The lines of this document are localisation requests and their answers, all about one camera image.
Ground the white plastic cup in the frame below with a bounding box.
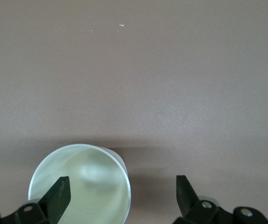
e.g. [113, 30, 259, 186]
[28, 143, 133, 224]

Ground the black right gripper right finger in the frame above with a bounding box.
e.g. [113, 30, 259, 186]
[173, 175, 268, 224]

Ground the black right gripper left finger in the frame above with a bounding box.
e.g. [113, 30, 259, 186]
[0, 176, 71, 224]

